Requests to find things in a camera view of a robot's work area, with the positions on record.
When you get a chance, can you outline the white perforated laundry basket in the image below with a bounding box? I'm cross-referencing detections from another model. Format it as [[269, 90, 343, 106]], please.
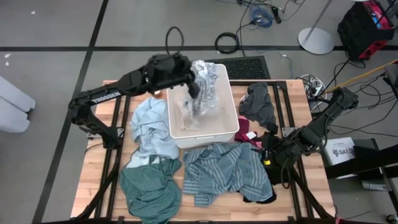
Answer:
[[166, 63, 240, 149]]

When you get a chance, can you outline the white round stand base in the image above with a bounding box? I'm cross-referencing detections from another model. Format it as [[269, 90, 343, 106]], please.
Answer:
[[297, 0, 336, 55]]

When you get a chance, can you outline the grey equipment box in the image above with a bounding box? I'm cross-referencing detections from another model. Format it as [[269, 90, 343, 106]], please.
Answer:
[[384, 63, 398, 97]]

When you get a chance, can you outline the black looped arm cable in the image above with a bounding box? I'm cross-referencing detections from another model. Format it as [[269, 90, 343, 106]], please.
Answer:
[[164, 26, 185, 56]]

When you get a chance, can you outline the white power strip with cables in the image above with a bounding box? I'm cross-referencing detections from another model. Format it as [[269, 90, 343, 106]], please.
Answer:
[[297, 73, 327, 97]]

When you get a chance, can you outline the blue striped woven shirt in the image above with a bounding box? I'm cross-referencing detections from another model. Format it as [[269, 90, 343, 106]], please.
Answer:
[[182, 142, 274, 207]]

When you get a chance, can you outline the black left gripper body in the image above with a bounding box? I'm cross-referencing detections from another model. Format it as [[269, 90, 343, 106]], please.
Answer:
[[146, 52, 195, 95]]

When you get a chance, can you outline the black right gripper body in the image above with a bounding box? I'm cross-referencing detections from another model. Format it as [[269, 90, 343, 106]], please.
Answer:
[[259, 130, 301, 169]]

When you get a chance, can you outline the white moulded furniture piece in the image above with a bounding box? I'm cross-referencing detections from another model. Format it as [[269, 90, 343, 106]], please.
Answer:
[[0, 76, 37, 134]]

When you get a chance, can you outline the white grey patterned garment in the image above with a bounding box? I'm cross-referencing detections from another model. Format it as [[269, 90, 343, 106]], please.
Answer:
[[175, 59, 220, 131]]

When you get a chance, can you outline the white printed cardboard box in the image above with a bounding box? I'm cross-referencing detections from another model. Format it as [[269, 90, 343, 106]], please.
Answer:
[[323, 136, 357, 166]]

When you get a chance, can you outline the light blue shirt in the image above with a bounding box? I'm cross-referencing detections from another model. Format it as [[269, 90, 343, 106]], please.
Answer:
[[126, 96, 180, 169]]

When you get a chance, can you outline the black power strip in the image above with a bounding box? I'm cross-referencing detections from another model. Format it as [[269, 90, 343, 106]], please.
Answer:
[[271, 5, 283, 25]]

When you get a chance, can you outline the black and red case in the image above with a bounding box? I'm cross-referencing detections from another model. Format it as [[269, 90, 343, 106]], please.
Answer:
[[337, 0, 396, 62]]

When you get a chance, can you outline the black printed garment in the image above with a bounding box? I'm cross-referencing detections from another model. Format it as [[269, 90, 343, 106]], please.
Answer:
[[242, 132, 295, 205]]

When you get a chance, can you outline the black perforated floor mat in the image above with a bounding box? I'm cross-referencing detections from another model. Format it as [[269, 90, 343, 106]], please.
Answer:
[[205, 55, 271, 80]]

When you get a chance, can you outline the black coiled cable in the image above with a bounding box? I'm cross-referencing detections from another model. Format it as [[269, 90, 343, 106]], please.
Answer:
[[214, 32, 240, 55]]

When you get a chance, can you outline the grey plastic bag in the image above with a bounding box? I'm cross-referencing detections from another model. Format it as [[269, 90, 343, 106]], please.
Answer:
[[361, 179, 389, 192]]

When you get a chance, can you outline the maroon garment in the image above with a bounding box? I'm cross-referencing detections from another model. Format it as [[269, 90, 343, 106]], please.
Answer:
[[234, 115, 264, 147]]

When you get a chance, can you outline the dark grey garment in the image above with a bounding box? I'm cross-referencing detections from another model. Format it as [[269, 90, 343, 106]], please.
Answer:
[[238, 82, 279, 134]]

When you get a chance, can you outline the black side table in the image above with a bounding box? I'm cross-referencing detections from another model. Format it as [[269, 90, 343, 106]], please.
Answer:
[[325, 138, 398, 215]]

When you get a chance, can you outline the blue coiled cable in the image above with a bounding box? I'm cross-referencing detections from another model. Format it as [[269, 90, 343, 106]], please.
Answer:
[[248, 6, 274, 29]]

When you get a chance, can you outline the yellow pole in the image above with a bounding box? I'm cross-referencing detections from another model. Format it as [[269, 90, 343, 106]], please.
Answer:
[[323, 58, 398, 94]]

